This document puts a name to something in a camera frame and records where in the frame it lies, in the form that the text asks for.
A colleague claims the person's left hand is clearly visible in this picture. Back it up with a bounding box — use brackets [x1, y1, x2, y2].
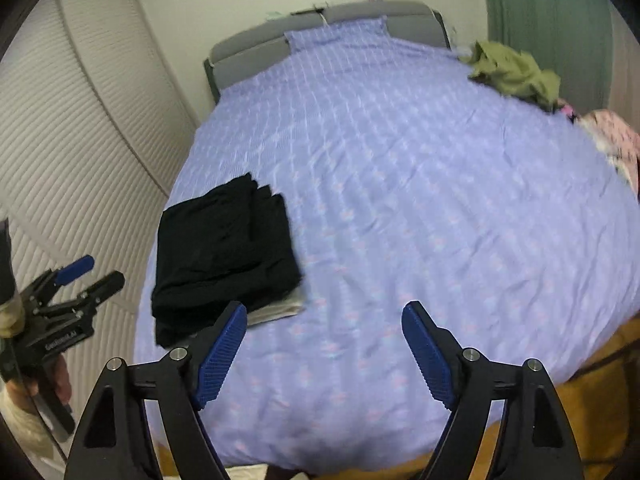
[27, 356, 73, 405]

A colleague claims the purple floral bed cover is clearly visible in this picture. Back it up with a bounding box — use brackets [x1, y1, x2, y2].
[170, 36, 639, 474]

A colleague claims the folded black clothes stack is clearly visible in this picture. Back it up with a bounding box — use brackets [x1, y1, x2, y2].
[151, 174, 303, 349]

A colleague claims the grey padded headboard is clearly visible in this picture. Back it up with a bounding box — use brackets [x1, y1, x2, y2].
[204, 0, 451, 102]

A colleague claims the green curtain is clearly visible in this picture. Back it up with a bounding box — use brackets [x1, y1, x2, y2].
[486, 0, 639, 126]

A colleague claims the white louvered wardrobe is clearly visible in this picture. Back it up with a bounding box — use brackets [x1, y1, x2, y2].
[1, 0, 195, 411]

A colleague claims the folded grey cloth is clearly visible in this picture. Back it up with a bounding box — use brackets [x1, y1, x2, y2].
[247, 286, 305, 326]

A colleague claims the purple floral pillow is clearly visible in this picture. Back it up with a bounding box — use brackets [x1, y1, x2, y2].
[284, 15, 388, 53]

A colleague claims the olive green jacket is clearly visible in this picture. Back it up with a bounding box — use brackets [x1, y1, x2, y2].
[459, 41, 561, 113]

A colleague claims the white sleeve forearm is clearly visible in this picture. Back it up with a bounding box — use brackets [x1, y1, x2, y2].
[1, 385, 63, 480]

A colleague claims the pink patterned garment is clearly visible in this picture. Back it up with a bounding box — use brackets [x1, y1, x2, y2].
[577, 110, 639, 197]

